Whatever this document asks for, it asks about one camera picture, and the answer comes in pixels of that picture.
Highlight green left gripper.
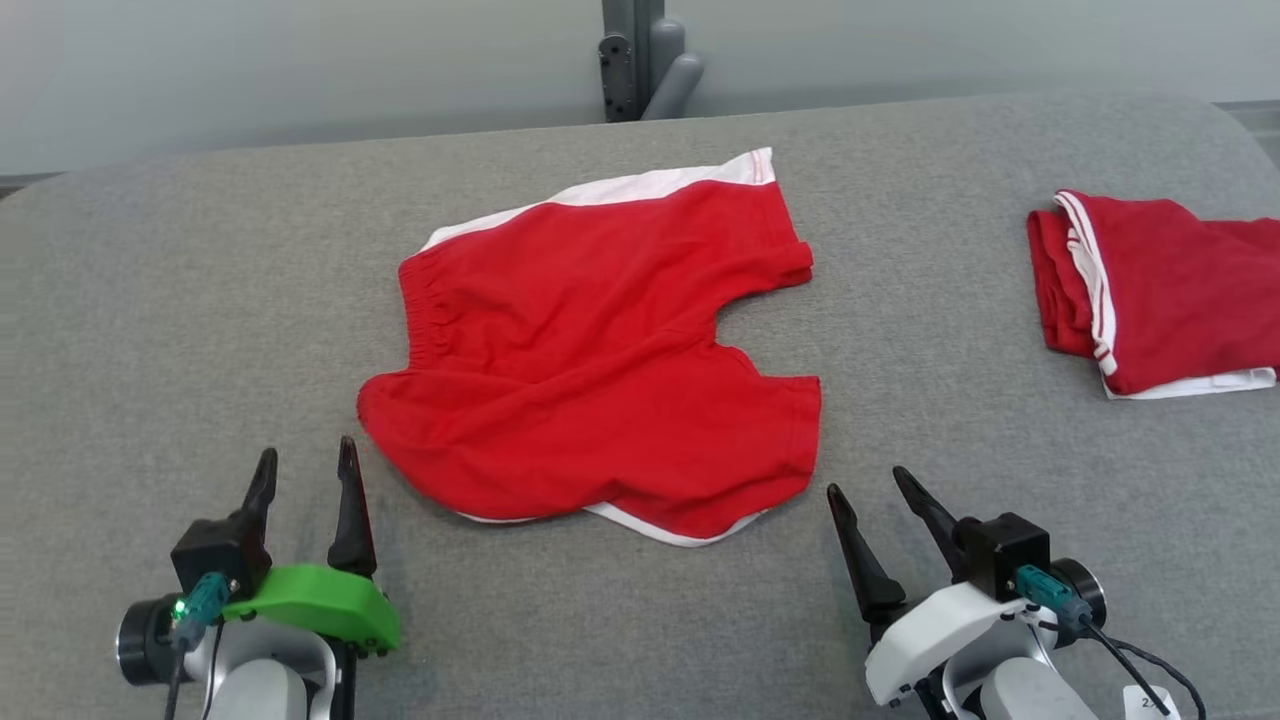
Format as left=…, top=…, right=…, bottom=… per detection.
left=222, top=436, right=401, bottom=657

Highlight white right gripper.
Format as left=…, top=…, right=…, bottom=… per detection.
left=827, top=466, right=1046, bottom=706

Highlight red shorts with white trim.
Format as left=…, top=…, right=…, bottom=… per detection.
left=357, top=148, right=823, bottom=549

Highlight red and white jersey shirt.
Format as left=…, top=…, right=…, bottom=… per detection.
left=1027, top=190, right=1280, bottom=401

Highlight white label tag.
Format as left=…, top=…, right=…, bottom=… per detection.
left=1122, top=685, right=1183, bottom=720

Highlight teal left camera connector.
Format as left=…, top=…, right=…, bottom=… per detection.
left=172, top=572, right=232, bottom=651

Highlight teal camera connector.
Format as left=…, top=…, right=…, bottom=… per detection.
left=172, top=572, right=232, bottom=651
left=1015, top=565, right=1094, bottom=632

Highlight teal right camera connector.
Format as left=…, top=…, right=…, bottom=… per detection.
left=1015, top=565, right=1094, bottom=632

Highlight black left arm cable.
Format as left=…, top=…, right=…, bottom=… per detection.
left=163, top=645, right=193, bottom=720

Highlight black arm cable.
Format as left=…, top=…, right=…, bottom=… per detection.
left=1085, top=620, right=1208, bottom=720
left=163, top=645, right=193, bottom=720

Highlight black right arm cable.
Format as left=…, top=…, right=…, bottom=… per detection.
left=1085, top=620, right=1208, bottom=720

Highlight grey hinge bracket with handles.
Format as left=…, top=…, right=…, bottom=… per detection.
left=598, top=18, right=706, bottom=123

